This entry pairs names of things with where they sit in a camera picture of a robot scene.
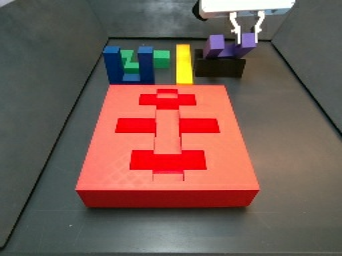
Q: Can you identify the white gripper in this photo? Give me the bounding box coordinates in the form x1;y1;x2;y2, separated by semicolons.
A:
192;0;295;45

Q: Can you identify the purple U-shaped block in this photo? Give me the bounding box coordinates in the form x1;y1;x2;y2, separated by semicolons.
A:
203;33;257;59

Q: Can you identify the black angled fixture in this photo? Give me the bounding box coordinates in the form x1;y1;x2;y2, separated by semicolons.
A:
194;49;246;78

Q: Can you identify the red puzzle board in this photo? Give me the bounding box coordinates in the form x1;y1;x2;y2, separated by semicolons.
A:
76;85;259;208

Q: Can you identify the yellow long bar block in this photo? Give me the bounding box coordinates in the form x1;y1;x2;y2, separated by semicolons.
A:
176;44;194;85

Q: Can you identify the green zigzag block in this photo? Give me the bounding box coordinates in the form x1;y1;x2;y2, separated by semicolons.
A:
119;49;172;75

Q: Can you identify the blue U-shaped block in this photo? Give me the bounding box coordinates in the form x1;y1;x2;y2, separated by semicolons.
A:
103;46;155;85

